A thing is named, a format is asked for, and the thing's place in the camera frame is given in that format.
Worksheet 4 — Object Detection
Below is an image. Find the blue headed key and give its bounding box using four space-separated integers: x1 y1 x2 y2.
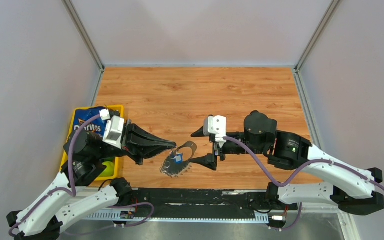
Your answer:
173 153 184 164

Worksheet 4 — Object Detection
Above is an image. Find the silver metal keyring holder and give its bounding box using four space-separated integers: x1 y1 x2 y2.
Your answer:
160 141 198 178

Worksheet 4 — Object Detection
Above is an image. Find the white slotted cable duct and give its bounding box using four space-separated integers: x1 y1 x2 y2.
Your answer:
83 209 269 224

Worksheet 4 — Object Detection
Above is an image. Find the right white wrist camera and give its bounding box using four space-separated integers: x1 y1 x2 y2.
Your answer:
203 115 227 149

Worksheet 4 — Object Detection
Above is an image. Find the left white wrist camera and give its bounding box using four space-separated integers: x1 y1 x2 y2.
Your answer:
99 108 125 149

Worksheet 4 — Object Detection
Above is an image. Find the green apple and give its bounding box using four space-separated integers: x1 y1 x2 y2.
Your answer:
98 161 115 178

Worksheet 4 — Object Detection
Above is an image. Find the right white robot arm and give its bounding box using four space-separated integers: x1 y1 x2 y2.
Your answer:
191 110 384 216

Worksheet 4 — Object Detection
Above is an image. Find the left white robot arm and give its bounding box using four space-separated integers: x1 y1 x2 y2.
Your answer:
6 116 177 240

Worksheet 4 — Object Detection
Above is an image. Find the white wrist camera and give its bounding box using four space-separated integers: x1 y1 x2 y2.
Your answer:
203 115 227 149
99 108 125 149

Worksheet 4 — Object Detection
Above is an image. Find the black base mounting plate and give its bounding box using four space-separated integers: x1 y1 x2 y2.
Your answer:
100 187 299 220

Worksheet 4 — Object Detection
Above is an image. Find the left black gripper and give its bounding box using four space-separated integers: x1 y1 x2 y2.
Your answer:
94 118 177 164

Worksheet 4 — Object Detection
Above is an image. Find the blue Doritos chip bag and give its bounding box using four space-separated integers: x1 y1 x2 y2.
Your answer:
71 106 109 140

